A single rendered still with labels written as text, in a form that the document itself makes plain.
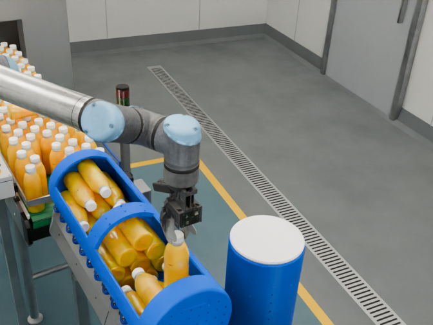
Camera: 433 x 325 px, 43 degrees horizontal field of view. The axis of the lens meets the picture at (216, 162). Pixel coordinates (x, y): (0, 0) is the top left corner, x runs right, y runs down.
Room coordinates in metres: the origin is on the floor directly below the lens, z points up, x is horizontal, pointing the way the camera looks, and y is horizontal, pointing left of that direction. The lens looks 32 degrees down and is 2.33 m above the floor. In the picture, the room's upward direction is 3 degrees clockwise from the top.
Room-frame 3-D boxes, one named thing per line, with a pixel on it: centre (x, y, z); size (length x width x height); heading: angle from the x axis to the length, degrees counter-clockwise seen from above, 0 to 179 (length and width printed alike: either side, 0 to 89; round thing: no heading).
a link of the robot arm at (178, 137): (1.18, 0.09, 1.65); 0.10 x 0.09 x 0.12; 60
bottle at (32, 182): (1.87, 0.75, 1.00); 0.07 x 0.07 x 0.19
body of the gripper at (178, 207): (1.18, 0.08, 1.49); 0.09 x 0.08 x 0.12; 34
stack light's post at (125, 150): (2.38, 0.46, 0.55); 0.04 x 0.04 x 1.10; 34
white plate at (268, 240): (1.60, -0.20, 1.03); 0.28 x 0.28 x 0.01
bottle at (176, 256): (1.20, 0.10, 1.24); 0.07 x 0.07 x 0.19
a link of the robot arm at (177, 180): (1.19, 0.08, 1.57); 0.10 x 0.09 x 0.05; 124
